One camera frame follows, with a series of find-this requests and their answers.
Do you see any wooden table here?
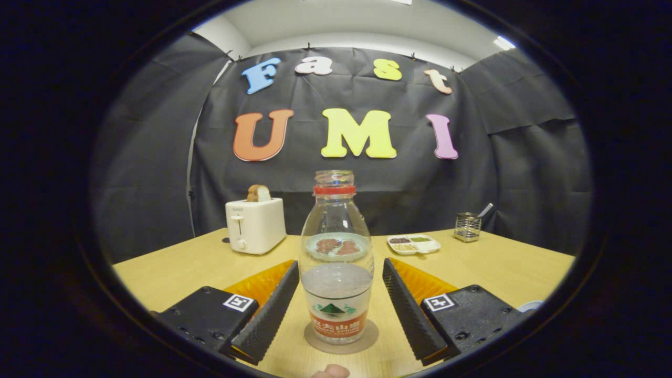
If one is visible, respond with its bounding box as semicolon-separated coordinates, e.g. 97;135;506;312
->
112;227;576;377

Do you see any pale green plate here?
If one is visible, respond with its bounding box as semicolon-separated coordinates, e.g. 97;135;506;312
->
304;233;369;263

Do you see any white divided dish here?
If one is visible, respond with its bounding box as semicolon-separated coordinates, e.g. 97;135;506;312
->
387;234;442;256

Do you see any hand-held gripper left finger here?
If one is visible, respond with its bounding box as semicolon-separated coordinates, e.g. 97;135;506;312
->
152;260;300;366

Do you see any white toaster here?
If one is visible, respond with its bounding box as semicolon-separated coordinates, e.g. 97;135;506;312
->
225;197;287;256

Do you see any brown round coaster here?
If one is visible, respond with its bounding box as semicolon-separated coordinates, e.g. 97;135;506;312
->
304;319;379;355

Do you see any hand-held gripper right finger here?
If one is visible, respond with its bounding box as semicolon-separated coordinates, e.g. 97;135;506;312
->
382;257;526;366

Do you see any clear plastic juice bottle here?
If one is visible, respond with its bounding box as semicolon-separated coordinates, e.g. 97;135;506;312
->
299;170;375;345

